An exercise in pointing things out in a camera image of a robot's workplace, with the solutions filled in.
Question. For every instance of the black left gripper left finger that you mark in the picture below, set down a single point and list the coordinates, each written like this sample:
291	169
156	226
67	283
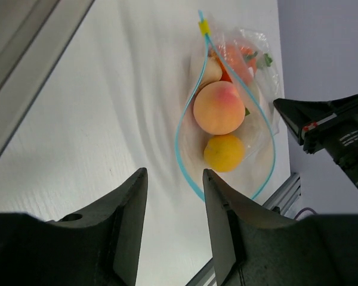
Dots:
96	245

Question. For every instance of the orange fake pumpkin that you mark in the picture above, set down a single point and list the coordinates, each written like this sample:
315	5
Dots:
242	59

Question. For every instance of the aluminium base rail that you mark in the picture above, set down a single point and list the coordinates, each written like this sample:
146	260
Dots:
205	277

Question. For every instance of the aluminium frame rail right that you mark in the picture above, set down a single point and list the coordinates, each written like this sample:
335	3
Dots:
285	196

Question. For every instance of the white fake egg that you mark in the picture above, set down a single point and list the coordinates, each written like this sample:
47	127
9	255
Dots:
212	72

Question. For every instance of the fake peach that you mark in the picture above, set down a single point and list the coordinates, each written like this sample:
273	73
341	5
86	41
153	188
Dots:
218	108

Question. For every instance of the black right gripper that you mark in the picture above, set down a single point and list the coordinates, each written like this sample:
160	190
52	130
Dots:
329	125

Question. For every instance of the yellow fake lemon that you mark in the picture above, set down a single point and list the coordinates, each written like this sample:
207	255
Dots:
223	153

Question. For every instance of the yellow zipper slider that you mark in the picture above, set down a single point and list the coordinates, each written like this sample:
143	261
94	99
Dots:
204	27

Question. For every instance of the clear zip top bag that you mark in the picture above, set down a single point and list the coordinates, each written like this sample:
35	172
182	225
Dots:
261	119

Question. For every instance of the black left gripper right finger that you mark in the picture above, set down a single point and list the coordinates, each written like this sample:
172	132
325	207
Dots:
252	245

